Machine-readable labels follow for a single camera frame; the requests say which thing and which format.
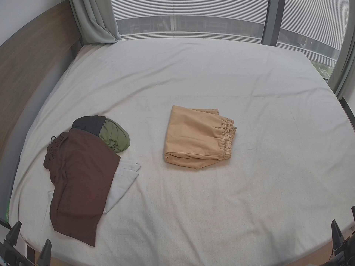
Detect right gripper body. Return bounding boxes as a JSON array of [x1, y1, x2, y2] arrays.
[[329, 230, 355, 266]]

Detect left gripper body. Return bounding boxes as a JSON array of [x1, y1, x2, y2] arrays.
[[0, 241, 40, 266]]

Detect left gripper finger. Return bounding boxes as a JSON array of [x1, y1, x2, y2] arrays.
[[7, 221, 22, 245], [38, 239, 53, 266]]

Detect tan shorts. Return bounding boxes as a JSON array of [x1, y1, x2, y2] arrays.
[[163, 105, 237, 170]]

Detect bed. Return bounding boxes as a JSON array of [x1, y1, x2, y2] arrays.
[[0, 0, 355, 266]]

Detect brown shorts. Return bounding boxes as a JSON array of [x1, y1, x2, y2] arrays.
[[43, 129, 121, 246]]

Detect pale grey garment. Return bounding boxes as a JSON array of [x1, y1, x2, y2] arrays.
[[47, 160, 141, 229]]

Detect green garment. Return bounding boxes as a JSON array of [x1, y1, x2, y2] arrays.
[[98, 118, 131, 153]]

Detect grey-green curtain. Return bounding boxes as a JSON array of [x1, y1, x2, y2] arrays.
[[65, 0, 122, 44]]

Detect window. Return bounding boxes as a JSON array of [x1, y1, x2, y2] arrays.
[[107, 0, 355, 95]]

